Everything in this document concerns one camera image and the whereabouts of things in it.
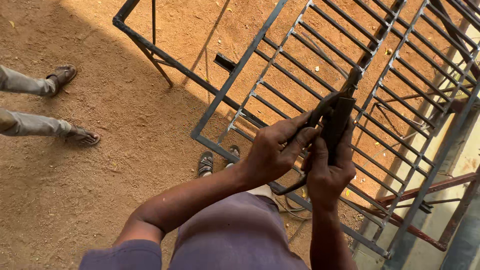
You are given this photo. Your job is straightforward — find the dark flat steel bar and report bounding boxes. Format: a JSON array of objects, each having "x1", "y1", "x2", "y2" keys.
[{"x1": 214, "y1": 52, "x2": 238, "y2": 73}]

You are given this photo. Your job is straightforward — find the person's beige trousers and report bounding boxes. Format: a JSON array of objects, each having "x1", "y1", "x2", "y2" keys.
[{"x1": 245, "y1": 184, "x2": 279, "y2": 202}]

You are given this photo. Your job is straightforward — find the person's left hand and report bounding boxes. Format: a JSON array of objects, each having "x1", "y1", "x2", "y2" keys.
[{"x1": 243, "y1": 111, "x2": 321, "y2": 190}]

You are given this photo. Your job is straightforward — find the dark welding cable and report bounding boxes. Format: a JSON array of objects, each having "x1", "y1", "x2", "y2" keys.
[{"x1": 275, "y1": 174, "x2": 309, "y2": 196}]

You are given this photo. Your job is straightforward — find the person's dark sandal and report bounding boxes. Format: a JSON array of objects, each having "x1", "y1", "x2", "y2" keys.
[
  {"x1": 197, "y1": 151, "x2": 214, "y2": 177},
  {"x1": 225, "y1": 144, "x2": 241, "y2": 168}
]

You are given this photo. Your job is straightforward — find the person's right hand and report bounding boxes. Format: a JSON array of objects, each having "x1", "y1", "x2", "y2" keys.
[{"x1": 301, "y1": 117, "x2": 357, "y2": 211}]

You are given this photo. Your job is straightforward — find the person's purple shirt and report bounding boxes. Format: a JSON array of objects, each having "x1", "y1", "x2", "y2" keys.
[{"x1": 79, "y1": 191, "x2": 312, "y2": 270}]

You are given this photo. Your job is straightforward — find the black welding electrode holder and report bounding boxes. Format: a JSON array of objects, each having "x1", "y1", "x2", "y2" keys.
[{"x1": 300, "y1": 67, "x2": 364, "y2": 166}]

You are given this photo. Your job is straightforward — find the rusty steel work stand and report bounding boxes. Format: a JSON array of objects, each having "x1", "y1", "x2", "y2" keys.
[{"x1": 352, "y1": 165, "x2": 480, "y2": 253}]

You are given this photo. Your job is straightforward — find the dark steel work stand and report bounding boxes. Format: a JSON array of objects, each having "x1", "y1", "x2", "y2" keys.
[{"x1": 112, "y1": 0, "x2": 268, "y2": 129}]

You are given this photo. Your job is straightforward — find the grey steel window grille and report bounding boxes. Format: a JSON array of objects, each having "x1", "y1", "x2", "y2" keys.
[{"x1": 190, "y1": 0, "x2": 480, "y2": 260}]

